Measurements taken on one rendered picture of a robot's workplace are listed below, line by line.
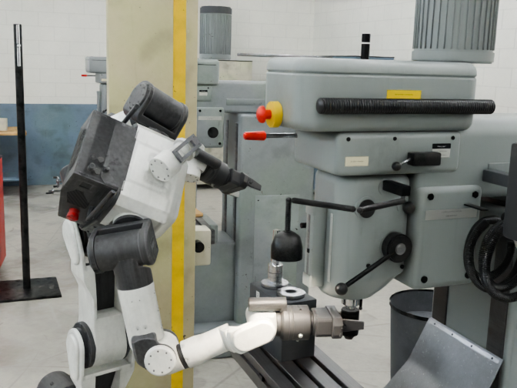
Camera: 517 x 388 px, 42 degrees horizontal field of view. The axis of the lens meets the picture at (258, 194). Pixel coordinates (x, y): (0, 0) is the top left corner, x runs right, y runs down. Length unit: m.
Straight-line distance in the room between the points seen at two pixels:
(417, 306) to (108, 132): 2.66
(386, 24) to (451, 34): 7.92
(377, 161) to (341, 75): 0.22
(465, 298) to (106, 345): 1.06
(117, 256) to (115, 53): 1.68
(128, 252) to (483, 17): 1.01
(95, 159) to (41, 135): 8.80
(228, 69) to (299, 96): 8.64
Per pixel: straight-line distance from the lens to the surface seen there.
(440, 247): 1.72
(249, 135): 1.65
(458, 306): 2.02
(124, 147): 1.77
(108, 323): 2.13
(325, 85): 1.48
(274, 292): 2.14
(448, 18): 1.72
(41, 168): 10.58
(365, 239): 1.62
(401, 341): 3.75
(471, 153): 1.73
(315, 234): 1.64
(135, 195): 1.72
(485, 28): 1.74
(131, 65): 3.22
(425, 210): 1.67
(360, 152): 1.54
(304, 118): 1.48
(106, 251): 1.67
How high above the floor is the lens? 1.87
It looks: 11 degrees down
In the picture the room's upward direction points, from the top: 2 degrees clockwise
